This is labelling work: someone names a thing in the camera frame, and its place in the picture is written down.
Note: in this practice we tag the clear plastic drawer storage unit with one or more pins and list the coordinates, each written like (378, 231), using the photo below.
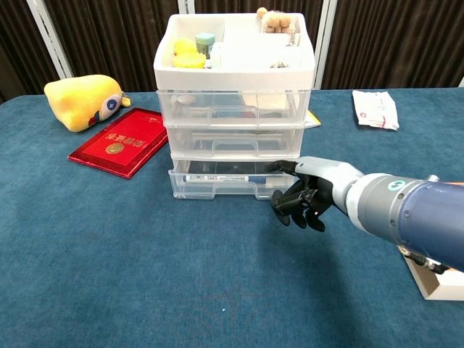
(239, 78)

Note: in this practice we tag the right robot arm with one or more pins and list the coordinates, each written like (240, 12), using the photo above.
(417, 210)

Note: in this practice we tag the white tissue packet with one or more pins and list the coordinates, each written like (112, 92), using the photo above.
(377, 108)

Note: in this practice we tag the dark brown pleated curtain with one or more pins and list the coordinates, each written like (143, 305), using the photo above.
(127, 40)

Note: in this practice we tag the blue table cloth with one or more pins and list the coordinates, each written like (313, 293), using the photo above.
(145, 272)

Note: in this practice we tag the white printed product box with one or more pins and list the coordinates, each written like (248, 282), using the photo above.
(446, 288)

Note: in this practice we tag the clear drawer with dark contents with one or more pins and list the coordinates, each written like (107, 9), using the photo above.
(181, 143)

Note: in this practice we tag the white partition post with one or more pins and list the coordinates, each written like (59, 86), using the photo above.
(50, 40)
(325, 47)
(186, 6)
(461, 82)

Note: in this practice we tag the clear drawer with marker pen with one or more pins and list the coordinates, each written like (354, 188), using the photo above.
(195, 190)

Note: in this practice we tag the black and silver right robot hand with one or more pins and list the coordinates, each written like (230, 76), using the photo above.
(326, 174)

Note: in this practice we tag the white booklet with yellow edge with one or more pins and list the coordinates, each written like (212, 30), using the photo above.
(313, 119)

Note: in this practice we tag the yellow plush toy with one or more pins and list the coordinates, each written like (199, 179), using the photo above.
(78, 99)

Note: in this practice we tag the clear drawer with white contents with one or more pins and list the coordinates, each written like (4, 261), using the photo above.
(188, 112)

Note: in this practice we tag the yellow rubber duck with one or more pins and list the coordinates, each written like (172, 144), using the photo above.
(186, 58)

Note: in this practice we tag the green block toy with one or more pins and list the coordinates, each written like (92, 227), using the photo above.
(205, 43)

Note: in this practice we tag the red certificate book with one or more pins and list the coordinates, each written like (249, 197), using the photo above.
(123, 143)

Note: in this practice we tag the white marker pen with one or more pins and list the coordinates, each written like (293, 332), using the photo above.
(224, 178)

